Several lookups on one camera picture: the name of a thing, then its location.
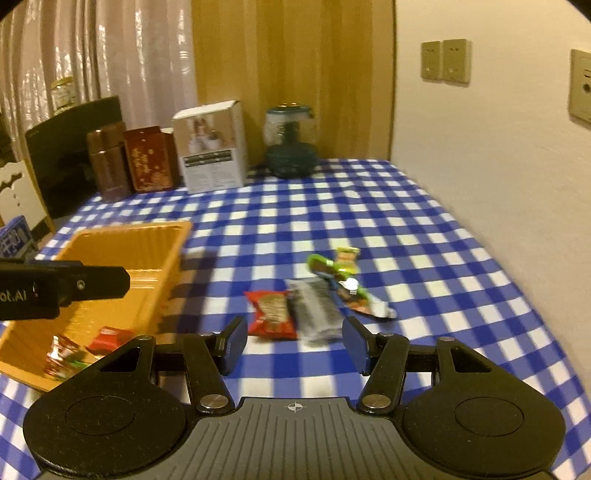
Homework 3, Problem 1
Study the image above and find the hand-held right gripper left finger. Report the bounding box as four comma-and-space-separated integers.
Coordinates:
92, 316, 249, 414

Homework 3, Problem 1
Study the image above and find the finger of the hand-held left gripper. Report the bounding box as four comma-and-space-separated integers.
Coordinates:
0, 259, 86, 274
58, 265, 131, 306

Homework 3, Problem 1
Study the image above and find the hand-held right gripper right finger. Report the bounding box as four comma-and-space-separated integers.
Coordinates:
342, 316, 497, 414

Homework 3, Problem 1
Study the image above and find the red snack packet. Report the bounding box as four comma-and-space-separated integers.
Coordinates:
245, 290, 297, 341

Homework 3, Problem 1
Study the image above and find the long foil snack packet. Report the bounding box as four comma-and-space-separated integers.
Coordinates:
336, 276, 399, 320

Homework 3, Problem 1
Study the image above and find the orange plastic tray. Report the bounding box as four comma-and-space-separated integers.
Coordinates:
0, 220, 194, 393

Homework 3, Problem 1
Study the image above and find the grey snack packet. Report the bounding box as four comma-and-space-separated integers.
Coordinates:
285, 277, 341, 343

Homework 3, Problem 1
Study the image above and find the red patterned candy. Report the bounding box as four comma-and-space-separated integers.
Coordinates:
44, 336, 90, 380

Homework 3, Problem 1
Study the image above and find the yellow-green snack packet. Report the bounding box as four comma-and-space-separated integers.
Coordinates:
335, 247, 362, 278

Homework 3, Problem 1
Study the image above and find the green snack packet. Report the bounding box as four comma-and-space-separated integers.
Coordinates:
307, 254, 340, 280

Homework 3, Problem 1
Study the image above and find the dark blue milk carton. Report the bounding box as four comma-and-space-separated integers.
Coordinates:
0, 215, 40, 259

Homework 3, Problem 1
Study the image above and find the white carved chair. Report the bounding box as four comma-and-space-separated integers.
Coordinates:
0, 161, 49, 241

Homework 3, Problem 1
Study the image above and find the black flat screen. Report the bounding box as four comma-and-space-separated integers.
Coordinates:
25, 95, 123, 220

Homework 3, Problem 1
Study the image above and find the brown metal canister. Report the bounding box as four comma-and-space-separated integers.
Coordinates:
87, 122, 132, 203

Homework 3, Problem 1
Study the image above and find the blue checked tablecloth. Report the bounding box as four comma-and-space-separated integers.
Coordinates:
0, 158, 591, 480

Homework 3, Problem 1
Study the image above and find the red gift box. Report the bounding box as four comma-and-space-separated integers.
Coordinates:
123, 126, 181, 193

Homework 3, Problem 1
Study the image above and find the yellow lidded jar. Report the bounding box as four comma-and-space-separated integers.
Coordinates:
50, 76, 77, 112

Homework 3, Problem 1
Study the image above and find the white printed carton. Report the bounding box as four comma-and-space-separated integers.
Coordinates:
172, 99, 250, 195

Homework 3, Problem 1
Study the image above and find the glass jar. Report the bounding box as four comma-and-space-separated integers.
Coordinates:
264, 102, 318, 178

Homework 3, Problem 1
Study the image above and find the sheer curtain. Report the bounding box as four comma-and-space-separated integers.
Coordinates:
0, 0, 197, 162

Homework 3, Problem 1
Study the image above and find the wooden panel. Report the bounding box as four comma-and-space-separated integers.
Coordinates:
191, 0, 397, 169

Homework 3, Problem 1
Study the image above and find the beige wall socket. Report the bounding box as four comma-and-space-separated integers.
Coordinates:
568, 48, 591, 123

